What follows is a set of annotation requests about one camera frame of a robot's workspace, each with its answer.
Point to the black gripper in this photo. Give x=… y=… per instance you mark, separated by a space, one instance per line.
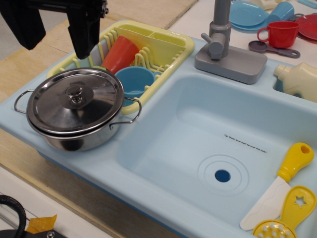
x=24 y=20

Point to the steel pot lid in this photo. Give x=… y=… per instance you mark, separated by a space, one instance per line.
x=75 y=101

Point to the green toy vegetable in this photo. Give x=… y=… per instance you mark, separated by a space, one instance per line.
x=99 y=67

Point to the orange plastic cup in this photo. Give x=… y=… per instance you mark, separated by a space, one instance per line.
x=120 y=56

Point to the yellow dish rack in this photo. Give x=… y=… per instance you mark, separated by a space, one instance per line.
x=160 y=51

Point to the blue cup in rack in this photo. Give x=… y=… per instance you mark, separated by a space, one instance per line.
x=134 y=80

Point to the grey toy faucet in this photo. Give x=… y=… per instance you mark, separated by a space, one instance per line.
x=219 y=58

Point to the blue toy plate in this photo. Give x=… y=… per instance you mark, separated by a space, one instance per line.
x=247 y=16

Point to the light blue toy sink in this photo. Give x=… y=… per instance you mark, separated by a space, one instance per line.
x=202 y=152

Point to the orange tape piece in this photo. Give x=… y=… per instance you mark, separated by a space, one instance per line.
x=42 y=224

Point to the grey measuring spoon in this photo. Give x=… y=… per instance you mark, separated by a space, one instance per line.
x=261 y=47

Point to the cream toy item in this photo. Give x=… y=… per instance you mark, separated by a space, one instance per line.
x=266 y=4

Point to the red toy mug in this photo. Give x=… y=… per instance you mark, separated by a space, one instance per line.
x=280 y=34

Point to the blue plastic tumbler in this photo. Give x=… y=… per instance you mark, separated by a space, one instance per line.
x=282 y=12

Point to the cream toy soap bottle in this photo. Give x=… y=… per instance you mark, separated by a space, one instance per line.
x=300 y=80

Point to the red toy plate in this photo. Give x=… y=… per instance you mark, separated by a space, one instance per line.
x=307 y=26

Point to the yellow toy slotted spoon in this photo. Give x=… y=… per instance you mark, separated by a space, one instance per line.
x=299 y=203

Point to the steel pot with handles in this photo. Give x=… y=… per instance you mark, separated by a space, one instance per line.
x=82 y=141

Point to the yellow handled toy knife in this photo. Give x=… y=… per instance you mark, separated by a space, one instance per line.
x=269 y=205

